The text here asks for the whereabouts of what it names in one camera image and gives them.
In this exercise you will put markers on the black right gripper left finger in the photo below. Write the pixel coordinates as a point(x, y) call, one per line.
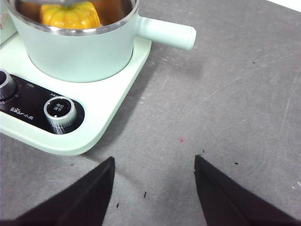
point(77, 200)

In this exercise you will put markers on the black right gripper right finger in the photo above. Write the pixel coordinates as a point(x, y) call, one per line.
point(230, 204)

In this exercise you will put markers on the yellow toy pumpkin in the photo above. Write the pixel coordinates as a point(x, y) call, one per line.
point(70, 17)

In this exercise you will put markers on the silver control knob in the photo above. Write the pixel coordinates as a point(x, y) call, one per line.
point(60, 113)
point(5, 84)

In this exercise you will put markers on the green breakfast machine base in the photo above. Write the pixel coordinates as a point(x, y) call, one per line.
point(113, 94)

